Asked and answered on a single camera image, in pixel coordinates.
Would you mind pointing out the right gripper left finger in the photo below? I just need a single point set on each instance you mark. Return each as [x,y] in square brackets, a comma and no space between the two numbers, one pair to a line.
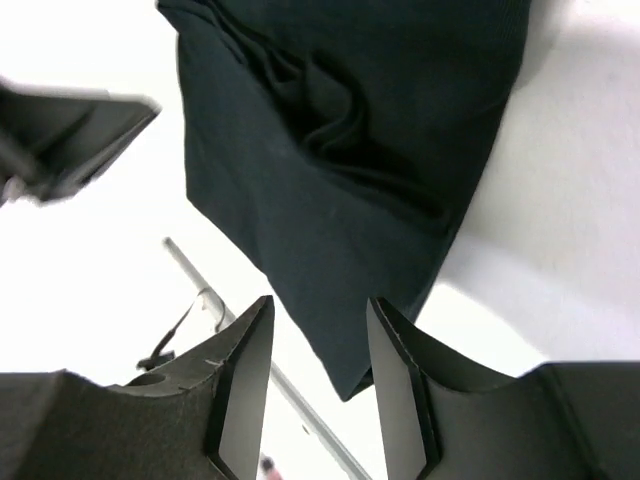
[59,425]

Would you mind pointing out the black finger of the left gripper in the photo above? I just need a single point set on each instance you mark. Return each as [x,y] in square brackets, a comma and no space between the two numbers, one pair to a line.
[54,142]

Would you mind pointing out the aluminium rail frame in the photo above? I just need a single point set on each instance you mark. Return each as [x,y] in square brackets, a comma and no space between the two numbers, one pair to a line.
[267,426]

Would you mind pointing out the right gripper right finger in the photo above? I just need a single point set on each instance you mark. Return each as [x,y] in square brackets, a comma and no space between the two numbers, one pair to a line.
[444,416]

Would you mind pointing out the black t shirt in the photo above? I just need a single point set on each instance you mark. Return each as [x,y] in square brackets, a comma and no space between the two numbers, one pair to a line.
[338,145]

